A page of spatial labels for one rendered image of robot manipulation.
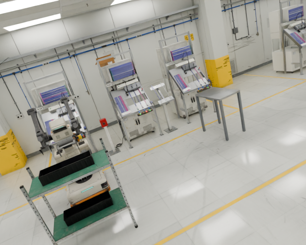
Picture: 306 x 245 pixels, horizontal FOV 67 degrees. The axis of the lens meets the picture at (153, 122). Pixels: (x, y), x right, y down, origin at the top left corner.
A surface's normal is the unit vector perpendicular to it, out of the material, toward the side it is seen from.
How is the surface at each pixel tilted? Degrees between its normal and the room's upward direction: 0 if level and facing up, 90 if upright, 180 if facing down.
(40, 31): 90
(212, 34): 90
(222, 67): 90
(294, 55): 90
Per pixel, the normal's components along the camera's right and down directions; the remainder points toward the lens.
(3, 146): 0.35, 0.25
